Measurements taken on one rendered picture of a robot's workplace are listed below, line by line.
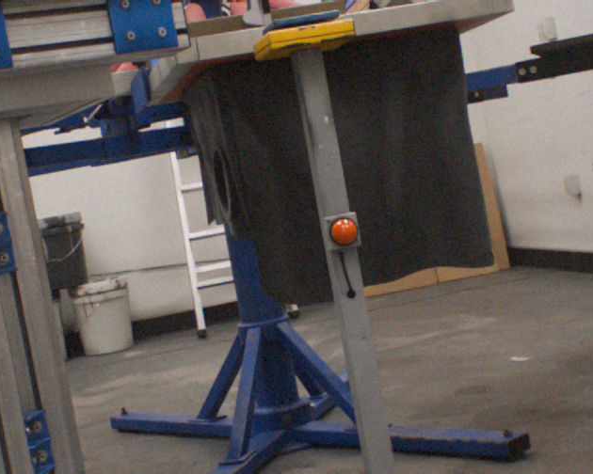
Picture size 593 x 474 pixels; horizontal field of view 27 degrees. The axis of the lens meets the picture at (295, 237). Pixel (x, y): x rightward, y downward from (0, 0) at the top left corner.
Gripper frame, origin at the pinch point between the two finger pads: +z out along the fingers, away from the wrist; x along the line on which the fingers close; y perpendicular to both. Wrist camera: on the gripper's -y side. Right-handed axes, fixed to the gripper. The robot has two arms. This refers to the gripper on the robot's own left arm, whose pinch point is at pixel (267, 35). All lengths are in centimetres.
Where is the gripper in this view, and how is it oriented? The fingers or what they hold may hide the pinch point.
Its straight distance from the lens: 268.0
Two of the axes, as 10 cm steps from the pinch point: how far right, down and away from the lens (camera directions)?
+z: 1.7, 9.8, 0.5
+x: 2.0, 0.1, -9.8
